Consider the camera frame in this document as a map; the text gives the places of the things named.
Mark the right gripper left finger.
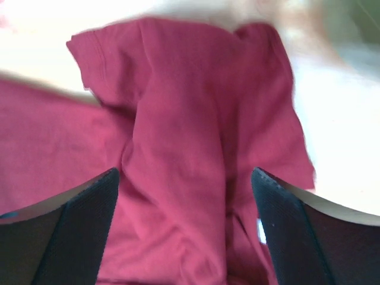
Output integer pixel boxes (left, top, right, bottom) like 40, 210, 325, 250
1, 168, 119, 285

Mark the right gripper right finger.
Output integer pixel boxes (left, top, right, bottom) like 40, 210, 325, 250
251, 167, 379, 285

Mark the dark red t shirt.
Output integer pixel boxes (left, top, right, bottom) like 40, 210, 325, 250
1, 18, 314, 284

